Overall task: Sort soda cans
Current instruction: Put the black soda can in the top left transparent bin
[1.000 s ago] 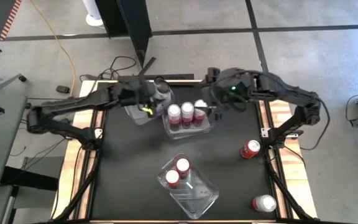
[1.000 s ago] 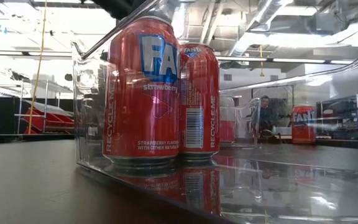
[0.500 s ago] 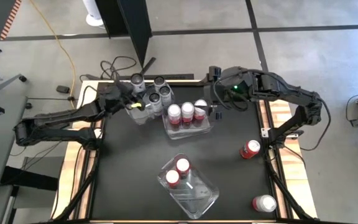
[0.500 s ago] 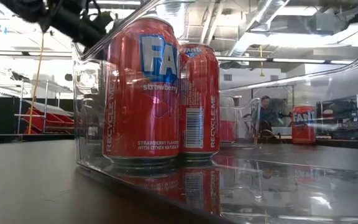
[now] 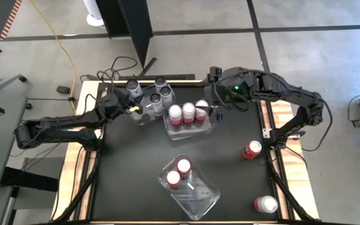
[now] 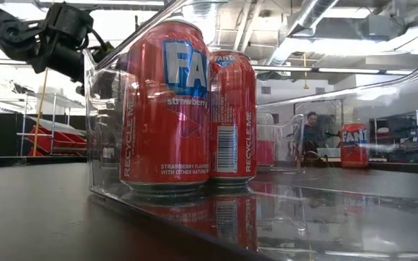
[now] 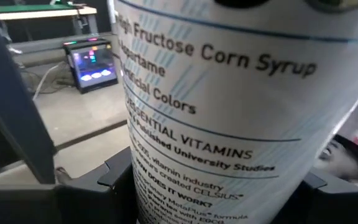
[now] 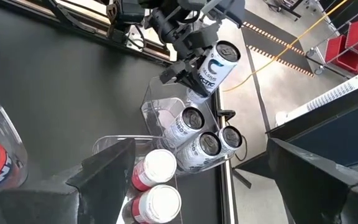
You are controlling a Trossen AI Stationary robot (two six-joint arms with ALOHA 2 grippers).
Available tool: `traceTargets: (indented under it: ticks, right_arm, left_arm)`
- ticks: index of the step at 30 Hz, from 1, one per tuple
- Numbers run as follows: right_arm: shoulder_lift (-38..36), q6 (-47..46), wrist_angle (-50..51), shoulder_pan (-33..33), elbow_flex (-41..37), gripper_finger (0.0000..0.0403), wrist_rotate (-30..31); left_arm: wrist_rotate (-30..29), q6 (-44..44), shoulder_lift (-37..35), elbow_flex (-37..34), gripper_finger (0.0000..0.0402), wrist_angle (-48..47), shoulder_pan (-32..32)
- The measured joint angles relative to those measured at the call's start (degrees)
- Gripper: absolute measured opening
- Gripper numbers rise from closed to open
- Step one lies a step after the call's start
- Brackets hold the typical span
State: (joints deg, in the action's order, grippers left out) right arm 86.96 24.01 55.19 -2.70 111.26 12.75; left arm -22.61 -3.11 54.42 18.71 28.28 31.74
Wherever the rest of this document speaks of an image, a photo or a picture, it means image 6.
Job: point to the clear plastic bin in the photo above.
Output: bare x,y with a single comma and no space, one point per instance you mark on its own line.
100,181
289,145

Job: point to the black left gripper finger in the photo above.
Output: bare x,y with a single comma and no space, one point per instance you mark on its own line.
109,54

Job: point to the rack with red bins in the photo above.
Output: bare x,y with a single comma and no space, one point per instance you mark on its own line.
60,139

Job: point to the red Fanta strawberry can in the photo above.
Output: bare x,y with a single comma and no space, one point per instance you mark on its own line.
151,127
354,152
232,108

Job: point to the white red sparkling water can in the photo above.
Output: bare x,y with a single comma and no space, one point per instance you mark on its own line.
266,154

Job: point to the person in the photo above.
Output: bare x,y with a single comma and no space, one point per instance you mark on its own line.
312,136

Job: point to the white Celsius energy drink can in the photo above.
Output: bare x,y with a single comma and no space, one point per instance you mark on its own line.
109,152

